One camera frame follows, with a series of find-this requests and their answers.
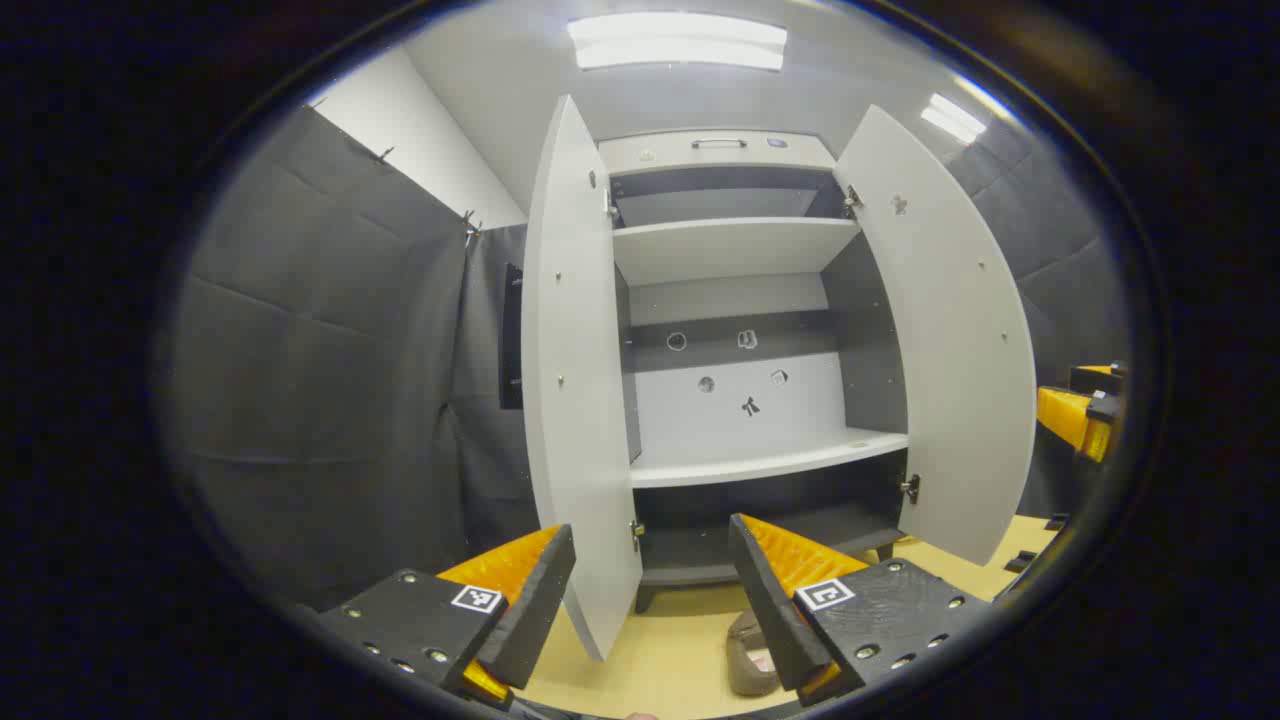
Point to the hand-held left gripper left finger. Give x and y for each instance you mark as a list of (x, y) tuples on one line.
[(530, 620)]

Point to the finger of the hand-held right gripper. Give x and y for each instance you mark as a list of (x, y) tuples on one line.
[(1070, 415)]

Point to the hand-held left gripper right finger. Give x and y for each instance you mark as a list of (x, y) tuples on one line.
[(765, 610)]

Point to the brown fuzzy shoe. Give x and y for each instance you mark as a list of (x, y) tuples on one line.
[(748, 660)]

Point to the white cabinet door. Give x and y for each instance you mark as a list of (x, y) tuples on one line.
[(575, 400), (950, 350)]

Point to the white shoe cabinet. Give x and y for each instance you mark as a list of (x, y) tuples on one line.
[(740, 250)]

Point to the black backdrop cloth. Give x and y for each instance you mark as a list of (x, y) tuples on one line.
[(320, 400), (490, 460), (1060, 250)]

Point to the small ceiling light panel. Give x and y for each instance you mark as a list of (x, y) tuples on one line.
[(953, 117)]

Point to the large ceiling light panel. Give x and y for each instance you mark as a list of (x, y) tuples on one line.
[(678, 40)]

